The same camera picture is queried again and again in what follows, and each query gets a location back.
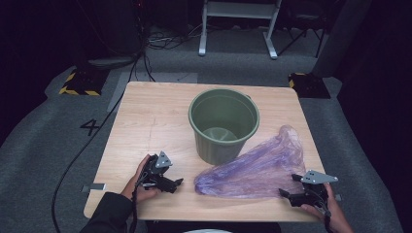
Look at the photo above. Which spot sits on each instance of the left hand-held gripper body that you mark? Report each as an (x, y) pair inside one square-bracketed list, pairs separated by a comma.
[(155, 176)]

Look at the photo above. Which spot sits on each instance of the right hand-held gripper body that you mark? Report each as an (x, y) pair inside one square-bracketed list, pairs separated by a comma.
[(314, 194)]

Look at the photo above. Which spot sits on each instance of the purple translucent plastic bag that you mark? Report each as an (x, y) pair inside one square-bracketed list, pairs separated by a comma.
[(259, 171)]

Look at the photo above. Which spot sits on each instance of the green plastic bucket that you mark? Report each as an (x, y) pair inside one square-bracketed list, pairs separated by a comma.
[(223, 110)]

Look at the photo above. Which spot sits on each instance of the person's left hand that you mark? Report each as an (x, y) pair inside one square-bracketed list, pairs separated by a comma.
[(136, 189)]

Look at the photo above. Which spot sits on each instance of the person's right hand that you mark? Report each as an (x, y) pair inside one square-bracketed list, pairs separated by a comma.
[(336, 216)]

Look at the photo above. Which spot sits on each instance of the grey tape strip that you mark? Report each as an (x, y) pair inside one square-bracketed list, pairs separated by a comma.
[(95, 187)]

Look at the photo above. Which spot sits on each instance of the black yellow striped base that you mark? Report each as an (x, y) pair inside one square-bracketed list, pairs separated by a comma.
[(84, 82), (309, 85)]

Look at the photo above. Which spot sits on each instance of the grey column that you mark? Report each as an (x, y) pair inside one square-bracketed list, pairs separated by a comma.
[(340, 39)]

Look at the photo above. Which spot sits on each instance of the dark equipment stand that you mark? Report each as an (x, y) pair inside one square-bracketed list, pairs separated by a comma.
[(113, 32)]

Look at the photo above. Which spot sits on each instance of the black tripod stand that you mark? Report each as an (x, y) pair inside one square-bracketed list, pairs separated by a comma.
[(307, 26)]

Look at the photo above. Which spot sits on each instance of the white metal stand frame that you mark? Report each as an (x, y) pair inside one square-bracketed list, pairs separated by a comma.
[(238, 9)]

